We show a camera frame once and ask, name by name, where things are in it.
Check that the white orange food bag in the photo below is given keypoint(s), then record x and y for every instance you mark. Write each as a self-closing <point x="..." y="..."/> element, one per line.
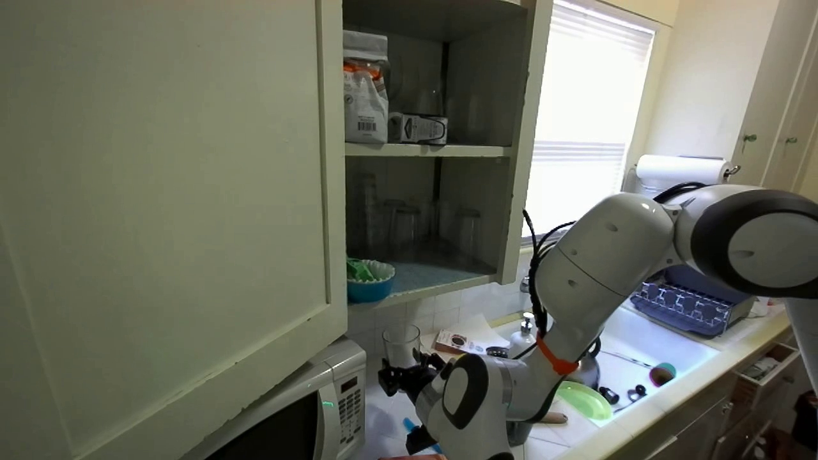
<point x="367" y="103"/>

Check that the teal bowl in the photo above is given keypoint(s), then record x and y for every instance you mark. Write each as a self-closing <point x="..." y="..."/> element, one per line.
<point x="371" y="291"/>

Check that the round teal red sponge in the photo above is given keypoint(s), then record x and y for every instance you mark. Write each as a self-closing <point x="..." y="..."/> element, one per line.
<point x="663" y="374"/>

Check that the cream base cabinet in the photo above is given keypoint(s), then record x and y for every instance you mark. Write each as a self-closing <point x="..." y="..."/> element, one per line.
<point x="680" y="425"/>

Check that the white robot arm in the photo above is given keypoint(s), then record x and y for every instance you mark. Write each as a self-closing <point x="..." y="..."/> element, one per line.
<point x="613" y="256"/>

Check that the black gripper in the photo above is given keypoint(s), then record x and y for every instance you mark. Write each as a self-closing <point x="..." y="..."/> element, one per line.
<point x="423" y="381"/>

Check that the white sink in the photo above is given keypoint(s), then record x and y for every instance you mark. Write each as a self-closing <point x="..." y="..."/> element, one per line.
<point x="656" y="346"/>

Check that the cream cabinet door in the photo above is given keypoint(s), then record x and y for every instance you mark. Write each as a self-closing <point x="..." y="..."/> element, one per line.
<point x="170" y="213"/>

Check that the blue dish rack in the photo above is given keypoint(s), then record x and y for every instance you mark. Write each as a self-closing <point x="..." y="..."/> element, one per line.
<point x="680" y="311"/>

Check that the silver box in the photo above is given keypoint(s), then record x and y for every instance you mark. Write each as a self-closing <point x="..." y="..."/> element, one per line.
<point x="417" y="130"/>

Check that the small black sink item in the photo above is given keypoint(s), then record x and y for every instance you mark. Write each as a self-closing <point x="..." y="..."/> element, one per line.
<point x="636" y="392"/>
<point x="606" y="395"/>

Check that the cream wall cabinet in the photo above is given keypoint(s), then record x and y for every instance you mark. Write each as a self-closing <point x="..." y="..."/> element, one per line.
<point x="533" y="130"/>

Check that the white microwave oven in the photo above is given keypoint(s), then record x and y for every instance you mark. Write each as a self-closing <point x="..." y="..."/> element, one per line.
<point x="341" y="411"/>

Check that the white window blind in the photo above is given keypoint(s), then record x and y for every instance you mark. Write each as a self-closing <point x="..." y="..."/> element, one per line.
<point x="589" y="103"/>

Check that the blue patterned shelf liner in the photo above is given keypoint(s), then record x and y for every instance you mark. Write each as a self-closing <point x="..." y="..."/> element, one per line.
<point x="436" y="278"/>

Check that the blue plastic spatula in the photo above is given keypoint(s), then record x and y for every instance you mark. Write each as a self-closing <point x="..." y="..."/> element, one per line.
<point x="410" y="424"/>

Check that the green plate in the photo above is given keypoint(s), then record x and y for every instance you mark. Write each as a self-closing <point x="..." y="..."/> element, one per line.
<point x="590" y="403"/>

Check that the white paper towel roll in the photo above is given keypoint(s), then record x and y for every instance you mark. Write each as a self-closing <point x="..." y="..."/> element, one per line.
<point x="680" y="171"/>

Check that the cream tall cabinet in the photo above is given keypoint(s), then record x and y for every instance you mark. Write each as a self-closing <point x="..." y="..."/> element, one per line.
<point x="783" y="85"/>

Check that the red white packet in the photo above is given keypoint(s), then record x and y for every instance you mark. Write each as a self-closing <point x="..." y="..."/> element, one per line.
<point x="455" y="343"/>

